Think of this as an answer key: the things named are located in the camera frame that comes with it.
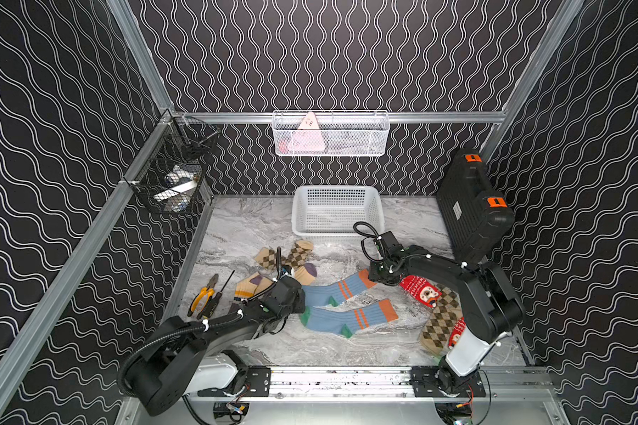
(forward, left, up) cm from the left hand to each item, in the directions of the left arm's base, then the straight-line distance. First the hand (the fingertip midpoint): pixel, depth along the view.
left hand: (301, 292), depth 88 cm
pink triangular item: (+42, +1, +32) cm, 53 cm away
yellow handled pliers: (-3, +34, -4) cm, 34 cm away
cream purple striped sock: (+8, -1, -3) cm, 9 cm away
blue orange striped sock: (-7, -17, -4) cm, 19 cm away
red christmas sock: (+6, -41, -3) cm, 42 cm away
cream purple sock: (+2, +19, -3) cm, 19 cm away
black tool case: (+20, -56, +18) cm, 62 cm away
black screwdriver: (-6, +29, -2) cm, 30 cm away
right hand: (+9, -25, -2) cm, 27 cm away
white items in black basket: (+23, +40, +25) cm, 53 cm away
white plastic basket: (+38, -7, -2) cm, 39 cm away
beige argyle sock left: (+15, +4, -3) cm, 16 cm away
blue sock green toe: (+2, -12, -4) cm, 12 cm away
